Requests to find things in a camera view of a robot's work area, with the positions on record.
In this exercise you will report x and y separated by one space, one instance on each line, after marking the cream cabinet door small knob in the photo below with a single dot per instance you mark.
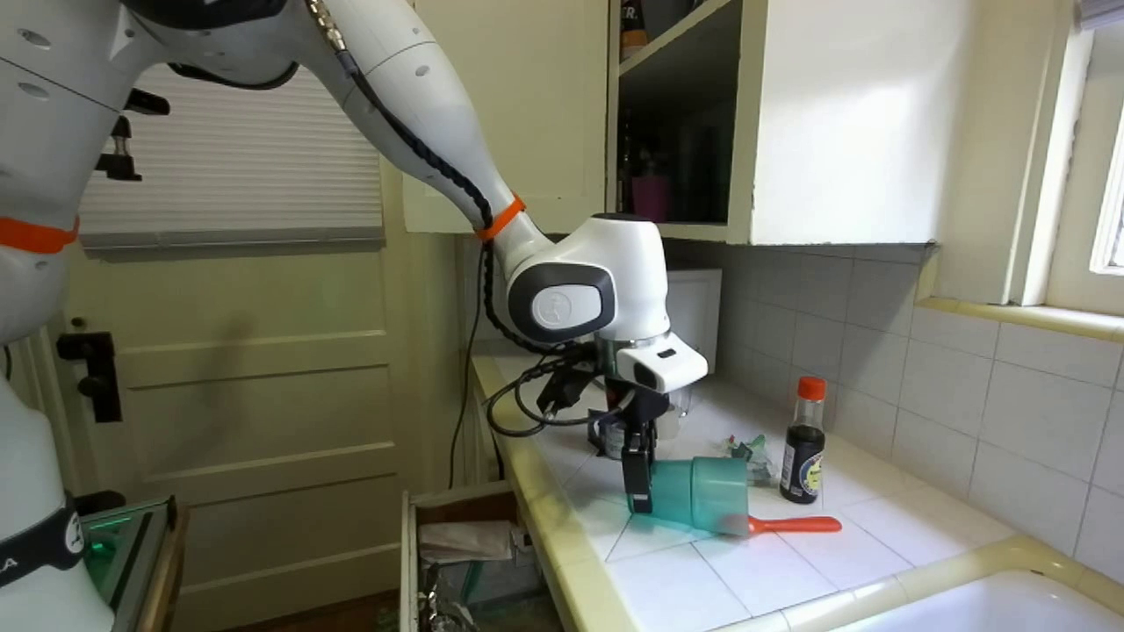
547 94

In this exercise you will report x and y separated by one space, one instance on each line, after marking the window with cream frame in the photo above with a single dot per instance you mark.
1076 177

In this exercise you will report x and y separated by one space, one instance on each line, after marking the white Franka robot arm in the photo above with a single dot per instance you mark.
396 94

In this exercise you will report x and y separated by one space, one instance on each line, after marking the pink cup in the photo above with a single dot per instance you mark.
650 199

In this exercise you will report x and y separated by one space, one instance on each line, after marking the cream panelled room door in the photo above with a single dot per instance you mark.
268 410

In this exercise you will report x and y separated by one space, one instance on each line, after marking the cream wall cabinet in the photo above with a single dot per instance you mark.
845 117

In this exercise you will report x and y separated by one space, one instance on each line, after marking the green crumpled wrapper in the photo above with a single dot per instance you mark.
756 459

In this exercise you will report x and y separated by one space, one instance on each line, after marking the soy sauce bottle red cap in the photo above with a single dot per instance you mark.
804 452

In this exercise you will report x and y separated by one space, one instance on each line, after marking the white kitchen sink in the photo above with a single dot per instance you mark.
996 609

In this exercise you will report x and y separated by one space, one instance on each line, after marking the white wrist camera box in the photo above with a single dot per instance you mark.
660 363

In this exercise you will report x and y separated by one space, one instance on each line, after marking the black door bracket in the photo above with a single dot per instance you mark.
92 374

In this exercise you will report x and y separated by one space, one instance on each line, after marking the small white cup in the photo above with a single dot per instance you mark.
675 422

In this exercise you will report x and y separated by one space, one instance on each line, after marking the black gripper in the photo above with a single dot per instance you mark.
636 422

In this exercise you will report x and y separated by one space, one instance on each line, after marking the grey door window blind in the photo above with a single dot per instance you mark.
257 162

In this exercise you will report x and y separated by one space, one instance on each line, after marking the teal blue plastic cup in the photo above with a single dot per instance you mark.
700 498

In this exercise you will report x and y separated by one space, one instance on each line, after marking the folded cloth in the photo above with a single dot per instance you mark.
466 543

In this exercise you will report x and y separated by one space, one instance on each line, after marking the open wooden drawer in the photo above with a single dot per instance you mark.
467 586

